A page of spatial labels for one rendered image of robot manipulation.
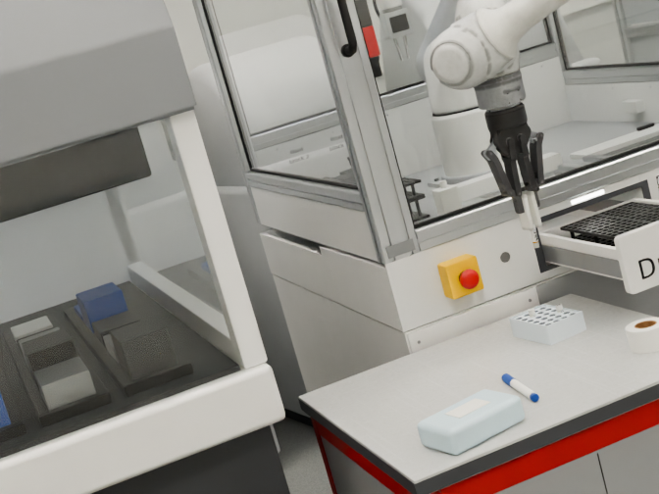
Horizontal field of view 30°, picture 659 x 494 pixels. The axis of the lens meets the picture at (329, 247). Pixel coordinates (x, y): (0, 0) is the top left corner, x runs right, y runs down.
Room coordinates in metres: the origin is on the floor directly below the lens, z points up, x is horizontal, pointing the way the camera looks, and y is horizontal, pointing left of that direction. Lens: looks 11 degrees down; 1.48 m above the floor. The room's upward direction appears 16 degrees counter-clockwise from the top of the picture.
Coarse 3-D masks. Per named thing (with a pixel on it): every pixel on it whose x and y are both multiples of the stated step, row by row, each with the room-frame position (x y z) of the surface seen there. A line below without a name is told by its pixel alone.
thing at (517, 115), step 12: (516, 108) 2.23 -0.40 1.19; (492, 120) 2.24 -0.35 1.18; (504, 120) 2.22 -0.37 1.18; (516, 120) 2.22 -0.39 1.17; (492, 132) 2.24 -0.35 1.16; (504, 132) 2.24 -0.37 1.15; (516, 132) 2.25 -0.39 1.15; (528, 132) 2.26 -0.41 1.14; (504, 144) 2.24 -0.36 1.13; (516, 144) 2.25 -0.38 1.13
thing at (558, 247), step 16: (608, 208) 2.54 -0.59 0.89; (560, 224) 2.51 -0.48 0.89; (544, 240) 2.46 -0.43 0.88; (560, 240) 2.40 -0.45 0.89; (576, 240) 2.35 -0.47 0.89; (544, 256) 2.47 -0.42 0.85; (560, 256) 2.41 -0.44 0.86; (576, 256) 2.34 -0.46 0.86; (592, 256) 2.28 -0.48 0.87; (608, 256) 2.23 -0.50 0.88; (592, 272) 2.30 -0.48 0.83; (608, 272) 2.24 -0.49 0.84
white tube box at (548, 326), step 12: (528, 312) 2.29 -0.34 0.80; (540, 312) 2.27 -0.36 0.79; (552, 312) 2.25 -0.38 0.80; (564, 312) 2.23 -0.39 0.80; (576, 312) 2.21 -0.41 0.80; (516, 324) 2.26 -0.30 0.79; (528, 324) 2.22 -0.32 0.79; (540, 324) 2.18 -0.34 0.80; (552, 324) 2.17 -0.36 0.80; (564, 324) 2.18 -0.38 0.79; (576, 324) 2.19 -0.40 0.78; (516, 336) 2.27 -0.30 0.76; (528, 336) 2.23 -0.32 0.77; (540, 336) 2.19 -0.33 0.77; (552, 336) 2.17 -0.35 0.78; (564, 336) 2.18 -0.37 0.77
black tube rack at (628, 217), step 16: (624, 208) 2.49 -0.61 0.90; (640, 208) 2.43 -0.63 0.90; (656, 208) 2.40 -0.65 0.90; (576, 224) 2.45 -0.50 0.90; (592, 224) 2.41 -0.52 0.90; (608, 224) 2.37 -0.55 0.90; (624, 224) 2.34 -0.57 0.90; (640, 224) 2.30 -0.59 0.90; (592, 240) 2.40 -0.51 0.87; (608, 240) 2.37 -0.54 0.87
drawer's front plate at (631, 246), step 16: (656, 224) 2.17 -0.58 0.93; (624, 240) 2.15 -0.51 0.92; (640, 240) 2.16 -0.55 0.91; (656, 240) 2.16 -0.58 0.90; (624, 256) 2.14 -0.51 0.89; (640, 256) 2.15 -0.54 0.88; (656, 256) 2.16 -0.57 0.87; (624, 272) 2.15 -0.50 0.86; (640, 272) 2.15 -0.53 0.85; (656, 272) 2.16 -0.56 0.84; (640, 288) 2.15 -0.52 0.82
